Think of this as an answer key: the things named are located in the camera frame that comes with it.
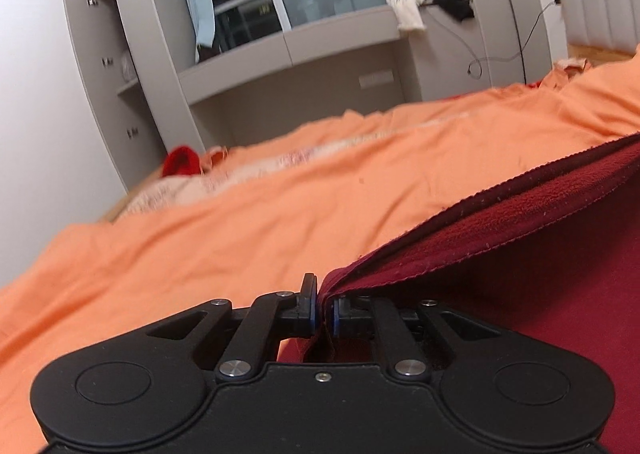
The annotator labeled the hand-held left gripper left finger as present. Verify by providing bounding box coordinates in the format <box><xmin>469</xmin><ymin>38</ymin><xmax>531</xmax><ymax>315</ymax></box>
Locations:
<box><xmin>146</xmin><ymin>273</ymin><xmax>319</xmax><ymax>381</ymax></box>

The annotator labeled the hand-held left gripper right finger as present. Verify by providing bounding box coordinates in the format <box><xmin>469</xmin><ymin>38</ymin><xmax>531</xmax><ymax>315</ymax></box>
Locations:
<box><xmin>332</xmin><ymin>296</ymin><xmax>502</xmax><ymax>382</ymax></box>

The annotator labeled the dark red towel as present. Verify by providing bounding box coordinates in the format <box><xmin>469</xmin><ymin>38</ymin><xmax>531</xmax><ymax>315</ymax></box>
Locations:
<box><xmin>280</xmin><ymin>131</ymin><xmax>640</xmax><ymax>454</ymax></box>

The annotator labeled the orange bed cover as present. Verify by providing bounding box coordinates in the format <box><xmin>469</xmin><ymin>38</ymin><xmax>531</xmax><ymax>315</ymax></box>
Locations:
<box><xmin>0</xmin><ymin>45</ymin><xmax>640</xmax><ymax>454</ymax></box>

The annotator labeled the pink patterned bed sheet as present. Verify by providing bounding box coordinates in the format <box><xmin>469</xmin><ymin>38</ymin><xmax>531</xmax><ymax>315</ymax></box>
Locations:
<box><xmin>114</xmin><ymin>127</ymin><xmax>381</xmax><ymax>222</ymax></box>

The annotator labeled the bright red cloth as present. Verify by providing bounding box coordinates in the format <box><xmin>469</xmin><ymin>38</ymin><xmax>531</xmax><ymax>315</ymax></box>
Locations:
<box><xmin>162</xmin><ymin>145</ymin><xmax>202</xmax><ymax>178</ymax></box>

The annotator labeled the grey window desk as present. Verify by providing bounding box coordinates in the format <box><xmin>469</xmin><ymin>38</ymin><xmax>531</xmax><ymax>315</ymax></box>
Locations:
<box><xmin>176</xmin><ymin>4</ymin><xmax>417</xmax><ymax>150</ymax></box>

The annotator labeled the grey built-in wardrobe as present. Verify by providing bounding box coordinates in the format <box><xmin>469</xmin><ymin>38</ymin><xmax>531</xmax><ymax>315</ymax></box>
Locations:
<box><xmin>62</xmin><ymin>0</ymin><xmax>206</xmax><ymax>196</ymax></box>
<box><xmin>409</xmin><ymin>0</ymin><xmax>554</xmax><ymax>104</ymax></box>

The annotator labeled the grey wardrobe door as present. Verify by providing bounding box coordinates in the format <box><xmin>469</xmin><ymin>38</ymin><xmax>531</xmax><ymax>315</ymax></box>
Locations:
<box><xmin>62</xmin><ymin>0</ymin><xmax>173</xmax><ymax>195</ymax></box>

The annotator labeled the white garment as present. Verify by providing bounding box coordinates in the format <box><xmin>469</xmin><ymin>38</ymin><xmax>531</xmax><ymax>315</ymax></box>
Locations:
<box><xmin>385</xmin><ymin>0</ymin><xmax>454</xmax><ymax>34</ymax></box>

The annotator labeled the black garment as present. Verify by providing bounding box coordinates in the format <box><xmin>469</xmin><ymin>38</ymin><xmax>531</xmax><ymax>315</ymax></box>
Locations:
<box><xmin>429</xmin><ymin>0</ymin><xmax>476</xmax><ymax>24</ymax></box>

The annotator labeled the white wall socket plate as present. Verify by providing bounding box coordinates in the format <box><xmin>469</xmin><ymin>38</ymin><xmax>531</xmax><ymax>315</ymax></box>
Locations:
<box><xmin>358</xmin><ymin>71</ymin><xmax>394</xmax><ymax>88</ymax></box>

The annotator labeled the black cable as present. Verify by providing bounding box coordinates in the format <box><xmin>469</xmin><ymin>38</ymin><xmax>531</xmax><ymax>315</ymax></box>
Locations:
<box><xmin>425</xmin><ymin>0</ymin><xmax>563</xmax><ymax>81</ymax></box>

